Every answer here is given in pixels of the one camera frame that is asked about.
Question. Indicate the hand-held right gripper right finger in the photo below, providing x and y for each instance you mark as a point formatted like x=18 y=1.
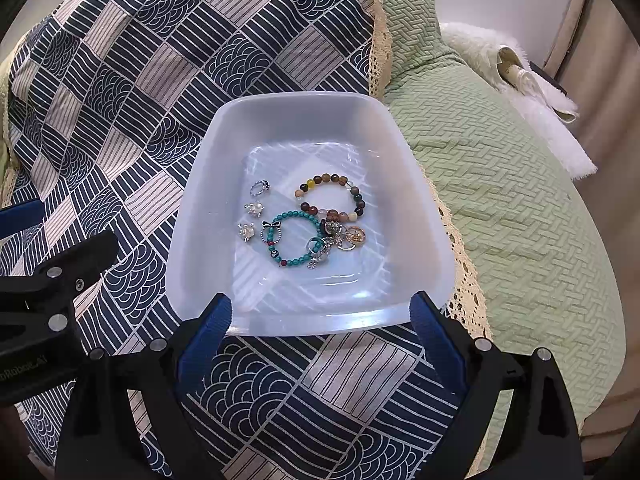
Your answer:
x=435 y=340

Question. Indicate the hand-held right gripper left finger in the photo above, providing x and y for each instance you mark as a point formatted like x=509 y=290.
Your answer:
x=205 y=340

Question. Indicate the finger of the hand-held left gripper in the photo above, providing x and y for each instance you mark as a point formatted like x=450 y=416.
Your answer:
x=20 y=216
x=60 y=270

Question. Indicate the white plastic tray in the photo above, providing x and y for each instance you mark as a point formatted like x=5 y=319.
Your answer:
x=310 y=305

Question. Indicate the silver flower earring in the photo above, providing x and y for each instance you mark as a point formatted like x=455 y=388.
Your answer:
x=246 y=232

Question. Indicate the gold hoop earring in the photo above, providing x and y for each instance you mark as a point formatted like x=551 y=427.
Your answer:
x=356 y=236

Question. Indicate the silver charm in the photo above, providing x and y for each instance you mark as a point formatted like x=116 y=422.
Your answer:
x=320 y=260

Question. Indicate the silver pearl earring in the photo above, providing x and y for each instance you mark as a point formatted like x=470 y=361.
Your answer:
x=255 y=208

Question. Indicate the dark bead charm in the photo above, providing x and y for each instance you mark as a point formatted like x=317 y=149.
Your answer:
x=331 y=228

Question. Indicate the green quilted lace-trimmed blanket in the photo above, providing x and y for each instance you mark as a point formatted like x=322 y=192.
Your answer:
x=525 y=210

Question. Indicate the navy patterned cloth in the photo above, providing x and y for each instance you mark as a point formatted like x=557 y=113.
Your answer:
x=150 y=85

